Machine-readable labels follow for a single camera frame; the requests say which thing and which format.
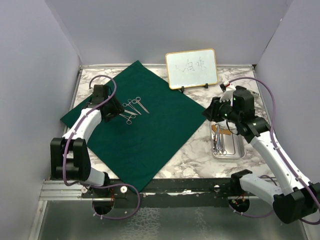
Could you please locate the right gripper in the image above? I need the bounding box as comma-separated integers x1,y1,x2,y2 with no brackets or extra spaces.
202,95,241,124

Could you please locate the steel hemostat clamp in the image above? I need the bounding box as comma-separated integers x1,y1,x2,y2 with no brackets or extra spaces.
120,114,136,125

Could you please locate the orange strip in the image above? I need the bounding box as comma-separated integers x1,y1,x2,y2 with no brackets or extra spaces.
211,124,232,136

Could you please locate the steel scalpel handle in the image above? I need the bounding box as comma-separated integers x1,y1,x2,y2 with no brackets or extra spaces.
214,125,220,152

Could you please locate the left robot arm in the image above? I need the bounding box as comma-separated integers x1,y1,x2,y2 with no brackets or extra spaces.
50,84,124,198

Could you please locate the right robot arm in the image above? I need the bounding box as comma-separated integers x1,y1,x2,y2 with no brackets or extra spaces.
202,89,320,224

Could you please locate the green surgical cloth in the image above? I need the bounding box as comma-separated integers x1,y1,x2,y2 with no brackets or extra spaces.
60,60,212,193

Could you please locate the stainless steel tray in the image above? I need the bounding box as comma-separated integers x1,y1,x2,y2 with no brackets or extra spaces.
209,121,246,160

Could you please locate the black grey stapler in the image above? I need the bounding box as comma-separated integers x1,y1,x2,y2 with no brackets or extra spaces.
235,85,260,99

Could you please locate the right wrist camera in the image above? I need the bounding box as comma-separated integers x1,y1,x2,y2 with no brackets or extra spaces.
219,81,236,103

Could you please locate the white board with frame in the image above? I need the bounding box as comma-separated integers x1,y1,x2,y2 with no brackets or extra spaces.
165,48,218,90

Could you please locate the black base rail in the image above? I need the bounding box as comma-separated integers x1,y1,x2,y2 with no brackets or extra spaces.
81,178,252,209

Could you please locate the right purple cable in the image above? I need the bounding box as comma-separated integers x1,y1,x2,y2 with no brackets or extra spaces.
226,76,320,224

